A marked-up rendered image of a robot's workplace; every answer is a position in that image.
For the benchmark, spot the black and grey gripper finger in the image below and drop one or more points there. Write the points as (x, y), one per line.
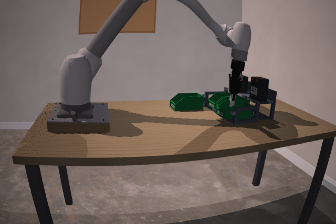
(236, 89)
(231, 82)

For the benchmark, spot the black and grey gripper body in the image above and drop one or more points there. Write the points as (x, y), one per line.
(238, 66)

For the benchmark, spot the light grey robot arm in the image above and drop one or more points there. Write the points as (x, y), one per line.
(78, 70)

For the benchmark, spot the green bin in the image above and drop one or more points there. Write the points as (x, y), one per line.
(223, 110)
(237, 99)
(187, 101)
(214, 99)

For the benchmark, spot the grey metal shelf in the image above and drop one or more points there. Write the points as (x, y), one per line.
(256, 115)

